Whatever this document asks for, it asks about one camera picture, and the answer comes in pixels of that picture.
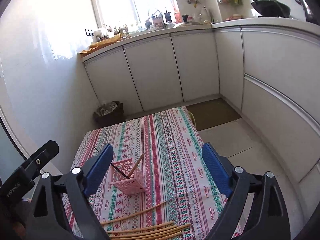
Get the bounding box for wooden chopstick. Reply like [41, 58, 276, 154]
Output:
[106, 221, 174, 234]
[123, 230, 182, 240]
[127, 153, 145, 177]
[100, 200, 167, 226]
[110, 223, 190, 239]

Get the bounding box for white kitchen cabinets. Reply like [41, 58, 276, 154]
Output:
[82, 18, 319, 212]

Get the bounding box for pink perforated utensil basket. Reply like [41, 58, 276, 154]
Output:
[110, 158, 146, 196]

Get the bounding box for dark trash bin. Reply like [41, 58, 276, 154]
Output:
[93, 100, 125, 127]

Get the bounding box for patterned tablecloth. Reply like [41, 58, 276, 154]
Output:
[72, 107, 227, 239]

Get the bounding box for brown floor mat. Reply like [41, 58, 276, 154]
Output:
[187, 98, 241, 131]

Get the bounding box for yellow cloth on counter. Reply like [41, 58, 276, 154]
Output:
[78, 34, 122, 58]

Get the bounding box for white electric kettle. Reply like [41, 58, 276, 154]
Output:
[200, 7, 212, 24]

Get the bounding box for black wok pan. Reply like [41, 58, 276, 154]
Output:
[251, 0, 291, 18]

